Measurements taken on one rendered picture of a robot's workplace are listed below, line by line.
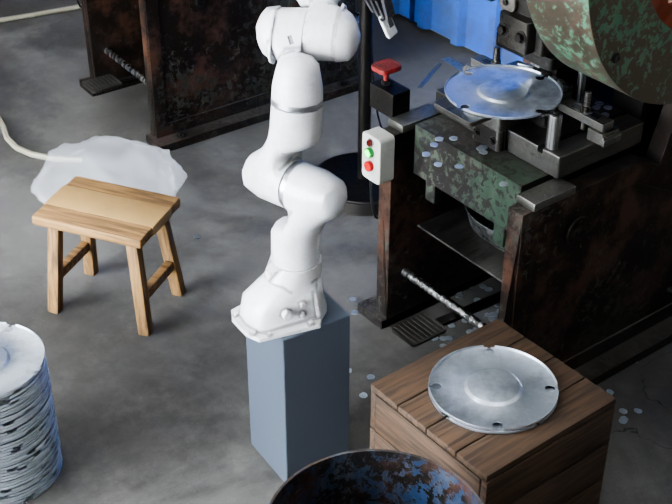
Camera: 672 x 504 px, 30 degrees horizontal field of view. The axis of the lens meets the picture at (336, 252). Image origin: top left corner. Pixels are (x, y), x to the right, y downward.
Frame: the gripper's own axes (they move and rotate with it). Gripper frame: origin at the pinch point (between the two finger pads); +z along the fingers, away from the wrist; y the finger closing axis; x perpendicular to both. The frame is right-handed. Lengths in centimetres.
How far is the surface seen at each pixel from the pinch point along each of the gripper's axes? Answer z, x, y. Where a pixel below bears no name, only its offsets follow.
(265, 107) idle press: 93, -3, -115
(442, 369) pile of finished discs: 29, -55, 69
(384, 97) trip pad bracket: 15.2, -10.8, 3.5
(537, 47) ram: 2.3, 15.4, 38.6
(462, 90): 8.8, -1.1, 26.4
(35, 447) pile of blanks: 16, -135, 14
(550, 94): 15.6, 13.4, 40.9
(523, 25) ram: -4.1, 15.0, 36.2
